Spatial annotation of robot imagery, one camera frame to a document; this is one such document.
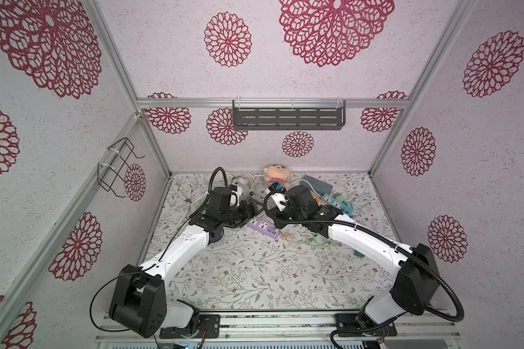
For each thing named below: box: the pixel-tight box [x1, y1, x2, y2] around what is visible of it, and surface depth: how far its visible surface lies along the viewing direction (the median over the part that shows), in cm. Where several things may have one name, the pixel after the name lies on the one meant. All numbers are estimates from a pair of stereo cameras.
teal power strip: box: [321, 193, 355, 216], surface depth 108 cm
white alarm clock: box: [237, 177, 251, 200], surface depth 102 cm
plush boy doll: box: [263, 164, 292, 190], surface depth 114 cm
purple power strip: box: [245, 217, 281, 240], surface depth 98 cm
